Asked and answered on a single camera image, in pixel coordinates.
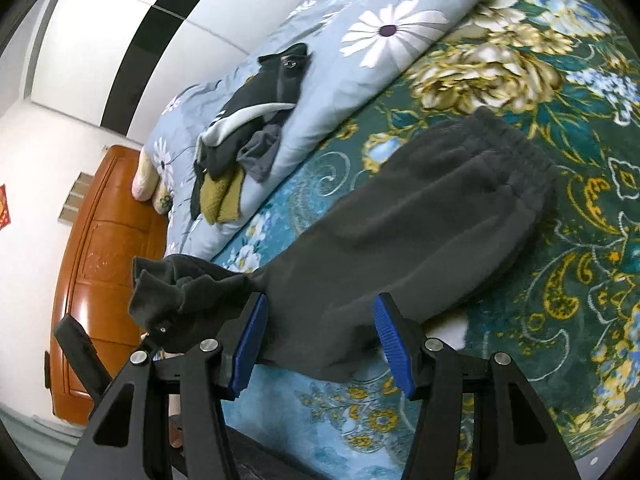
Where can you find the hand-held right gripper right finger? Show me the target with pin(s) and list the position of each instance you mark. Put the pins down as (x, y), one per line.
(392, 345)

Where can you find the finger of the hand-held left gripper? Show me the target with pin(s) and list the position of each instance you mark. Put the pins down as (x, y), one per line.
(80, 347)
(159, 334)

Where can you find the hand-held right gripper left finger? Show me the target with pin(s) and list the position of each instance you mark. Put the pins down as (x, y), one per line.
(250, 340)

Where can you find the dark grey fleece pants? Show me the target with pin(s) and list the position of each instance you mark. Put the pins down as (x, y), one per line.
(400, 225)

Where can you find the wooden headboard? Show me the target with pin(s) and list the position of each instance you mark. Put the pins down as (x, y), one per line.
(105, 260)

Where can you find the yellow floral pillow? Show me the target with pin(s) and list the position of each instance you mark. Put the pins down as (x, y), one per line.
(164, 199)

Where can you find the olive yellow garment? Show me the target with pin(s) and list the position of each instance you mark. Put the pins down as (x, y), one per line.
(220, 197)

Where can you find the pink and blue floral pillow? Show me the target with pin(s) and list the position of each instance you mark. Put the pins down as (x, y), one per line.
(147, 177)

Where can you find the grey garment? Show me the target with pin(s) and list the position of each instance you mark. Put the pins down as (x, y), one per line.
(262, 152)

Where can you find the black garment with white stripe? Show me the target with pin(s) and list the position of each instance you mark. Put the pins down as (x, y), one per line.
(265, 95)

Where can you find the light blue daisy quilt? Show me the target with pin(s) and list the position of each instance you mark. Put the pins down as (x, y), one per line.
(350, 50)

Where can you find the green floral bed sheet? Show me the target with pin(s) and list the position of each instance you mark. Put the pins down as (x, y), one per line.
(550, 85)

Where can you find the white wardrobe with black stripe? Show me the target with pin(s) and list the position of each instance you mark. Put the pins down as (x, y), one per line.
(90, 35)

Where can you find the white wall switch panel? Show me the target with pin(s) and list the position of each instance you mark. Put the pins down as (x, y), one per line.
(75, 199)

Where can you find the red and gold wall decoration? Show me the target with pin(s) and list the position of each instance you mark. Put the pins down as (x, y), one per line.
(4, 207)

